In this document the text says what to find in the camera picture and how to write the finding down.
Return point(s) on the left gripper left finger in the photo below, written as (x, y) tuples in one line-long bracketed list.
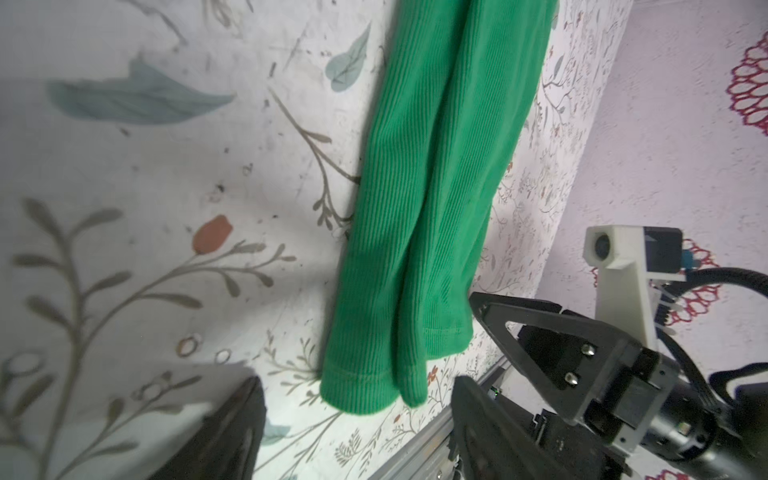
[(228, 442)]

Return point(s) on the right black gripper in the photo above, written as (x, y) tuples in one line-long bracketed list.
[(607, 395)]

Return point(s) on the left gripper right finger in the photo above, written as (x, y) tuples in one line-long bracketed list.
[(491, 444)]

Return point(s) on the green tank top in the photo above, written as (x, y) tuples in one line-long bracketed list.
[(460, 82)]

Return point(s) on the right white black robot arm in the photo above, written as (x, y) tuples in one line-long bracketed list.
[(741, 415)]

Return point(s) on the aluminium front rail frame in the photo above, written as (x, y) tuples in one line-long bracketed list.
[(427, 456)]

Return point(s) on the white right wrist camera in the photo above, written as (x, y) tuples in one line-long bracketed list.
[(628, 259)]

